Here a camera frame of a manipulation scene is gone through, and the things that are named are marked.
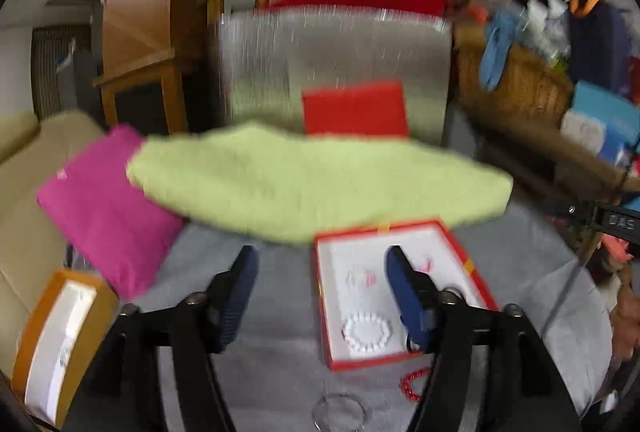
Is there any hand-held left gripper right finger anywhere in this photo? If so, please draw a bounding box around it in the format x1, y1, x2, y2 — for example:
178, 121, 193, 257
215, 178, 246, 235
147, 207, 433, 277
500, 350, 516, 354
385, 244, 583, 432

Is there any navy garment with orange trim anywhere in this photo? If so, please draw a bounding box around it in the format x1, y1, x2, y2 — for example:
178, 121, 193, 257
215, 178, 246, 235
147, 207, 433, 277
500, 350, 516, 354
567, 0, 636, 98

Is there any blue cloth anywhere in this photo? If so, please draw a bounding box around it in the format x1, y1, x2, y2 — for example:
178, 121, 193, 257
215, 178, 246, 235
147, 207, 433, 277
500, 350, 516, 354
477, 9, 521, 92

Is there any beige leather sofa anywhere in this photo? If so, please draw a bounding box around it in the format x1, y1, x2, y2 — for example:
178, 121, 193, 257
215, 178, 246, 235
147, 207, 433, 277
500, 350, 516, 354
0, 109, 108, 378

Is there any blue flat box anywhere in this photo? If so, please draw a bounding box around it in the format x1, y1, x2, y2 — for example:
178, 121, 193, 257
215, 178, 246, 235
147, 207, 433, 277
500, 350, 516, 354
570, 81, 640, 148

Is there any wooden side table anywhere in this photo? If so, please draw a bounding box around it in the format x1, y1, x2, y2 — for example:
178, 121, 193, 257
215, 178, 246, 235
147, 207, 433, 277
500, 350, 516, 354
462, 107, 640, 263

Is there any white bead bracelet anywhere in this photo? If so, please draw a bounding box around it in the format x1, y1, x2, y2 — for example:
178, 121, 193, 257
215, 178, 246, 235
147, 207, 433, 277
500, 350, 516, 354
342, 312, 394, 354

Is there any grey cabinet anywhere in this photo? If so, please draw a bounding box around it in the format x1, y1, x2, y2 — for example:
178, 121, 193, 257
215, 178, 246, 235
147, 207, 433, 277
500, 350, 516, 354
55, 47, 101, 113

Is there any pale pink bead bracelet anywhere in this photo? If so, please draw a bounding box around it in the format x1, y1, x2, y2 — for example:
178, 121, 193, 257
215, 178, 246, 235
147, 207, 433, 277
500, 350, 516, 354
346, 265, 377, 289

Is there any wicker basket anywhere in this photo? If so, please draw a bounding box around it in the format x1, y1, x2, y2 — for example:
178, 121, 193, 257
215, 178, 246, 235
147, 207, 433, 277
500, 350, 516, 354
452, 24, 575, 125

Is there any silver insulation mat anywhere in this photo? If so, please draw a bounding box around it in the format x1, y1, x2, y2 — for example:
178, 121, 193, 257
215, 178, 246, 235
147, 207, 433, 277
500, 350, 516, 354
220, 4, 453, 145

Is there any red cushion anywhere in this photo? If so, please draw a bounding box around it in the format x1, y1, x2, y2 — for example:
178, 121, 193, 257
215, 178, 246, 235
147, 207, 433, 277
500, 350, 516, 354
302, 81, 411, 139

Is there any clear bangle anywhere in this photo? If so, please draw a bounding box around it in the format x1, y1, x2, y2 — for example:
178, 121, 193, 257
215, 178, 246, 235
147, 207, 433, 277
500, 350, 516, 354
312, 393, 368, 432

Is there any red bead bracelet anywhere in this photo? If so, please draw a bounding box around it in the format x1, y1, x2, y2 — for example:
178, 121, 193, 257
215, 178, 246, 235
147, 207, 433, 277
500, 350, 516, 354
399, 368, 431, 404

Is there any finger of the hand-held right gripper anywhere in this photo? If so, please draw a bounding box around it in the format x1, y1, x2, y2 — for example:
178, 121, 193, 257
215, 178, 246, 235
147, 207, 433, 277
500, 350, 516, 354
550, 199, 601, 225

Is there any window grille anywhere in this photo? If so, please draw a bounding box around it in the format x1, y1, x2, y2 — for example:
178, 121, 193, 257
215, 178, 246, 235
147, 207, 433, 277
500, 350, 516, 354
31, 24, 96, 120

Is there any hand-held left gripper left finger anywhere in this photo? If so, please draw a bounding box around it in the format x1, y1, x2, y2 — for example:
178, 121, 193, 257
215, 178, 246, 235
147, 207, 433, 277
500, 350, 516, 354
65, 244, 261, 432

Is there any red shallow box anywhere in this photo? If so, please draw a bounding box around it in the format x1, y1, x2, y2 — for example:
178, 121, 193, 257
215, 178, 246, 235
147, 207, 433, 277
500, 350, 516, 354
314, 219, 501, 372

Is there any light green blanket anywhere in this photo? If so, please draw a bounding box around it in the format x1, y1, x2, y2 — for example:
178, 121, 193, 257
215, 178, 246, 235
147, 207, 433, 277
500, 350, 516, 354
126, 122, 515, 245

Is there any pink pillow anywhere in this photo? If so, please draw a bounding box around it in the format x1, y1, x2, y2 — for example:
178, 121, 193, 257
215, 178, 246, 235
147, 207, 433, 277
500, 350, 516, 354
36, 124, 186, 300

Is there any orange shallow box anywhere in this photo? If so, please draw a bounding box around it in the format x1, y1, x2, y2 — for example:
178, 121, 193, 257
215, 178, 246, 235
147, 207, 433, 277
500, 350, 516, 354
11, 269, 120, 429

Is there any grey bedsheet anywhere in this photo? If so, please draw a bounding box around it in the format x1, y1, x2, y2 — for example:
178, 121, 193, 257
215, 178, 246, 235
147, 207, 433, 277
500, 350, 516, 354
120, 207, 613, 432

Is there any wooden column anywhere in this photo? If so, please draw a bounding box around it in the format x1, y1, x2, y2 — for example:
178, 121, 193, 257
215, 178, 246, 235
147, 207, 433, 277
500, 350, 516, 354
95, 0, 221, 135

